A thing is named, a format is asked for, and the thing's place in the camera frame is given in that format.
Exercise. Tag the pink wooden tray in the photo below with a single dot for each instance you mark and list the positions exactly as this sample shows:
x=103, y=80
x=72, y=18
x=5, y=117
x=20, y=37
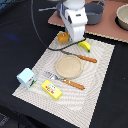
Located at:
x=108, y=27

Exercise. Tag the wooden handled toy knife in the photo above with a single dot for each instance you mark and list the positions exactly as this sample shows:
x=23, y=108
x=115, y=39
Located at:
x=81, y=57

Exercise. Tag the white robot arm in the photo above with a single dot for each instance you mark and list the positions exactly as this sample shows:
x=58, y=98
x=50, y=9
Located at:
x=73, y=14

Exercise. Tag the beige bowl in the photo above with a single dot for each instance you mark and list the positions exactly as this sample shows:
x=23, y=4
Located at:
x=122, y=15

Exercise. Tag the wooden handled toy fork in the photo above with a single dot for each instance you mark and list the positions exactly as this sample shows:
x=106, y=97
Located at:
x=69, y=82

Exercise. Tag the grey pan with handle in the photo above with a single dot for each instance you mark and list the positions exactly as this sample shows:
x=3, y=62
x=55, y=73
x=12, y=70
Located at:
x=57, y=7

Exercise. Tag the yellow toy banana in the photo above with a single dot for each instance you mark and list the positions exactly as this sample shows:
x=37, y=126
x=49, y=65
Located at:
x=85, y=45

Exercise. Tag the round wooden plate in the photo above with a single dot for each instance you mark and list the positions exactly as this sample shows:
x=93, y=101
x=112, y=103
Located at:
x=69, y=66

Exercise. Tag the light blue milk carton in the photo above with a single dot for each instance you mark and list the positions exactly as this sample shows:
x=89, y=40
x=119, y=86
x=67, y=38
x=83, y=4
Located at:
x=27, y=77

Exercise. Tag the yellow butter box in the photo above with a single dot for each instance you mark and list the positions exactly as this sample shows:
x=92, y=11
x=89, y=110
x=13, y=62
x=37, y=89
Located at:
x=51, y=89

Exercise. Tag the striped beige placemat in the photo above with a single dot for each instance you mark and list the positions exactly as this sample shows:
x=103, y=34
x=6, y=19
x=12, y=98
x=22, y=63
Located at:
x=74, y=106

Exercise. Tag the grey cooking pot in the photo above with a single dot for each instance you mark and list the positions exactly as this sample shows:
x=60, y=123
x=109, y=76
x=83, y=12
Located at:
x=94, y=11

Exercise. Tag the toy bread loaf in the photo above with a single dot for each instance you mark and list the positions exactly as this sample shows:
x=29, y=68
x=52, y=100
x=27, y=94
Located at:
x=63, y=37

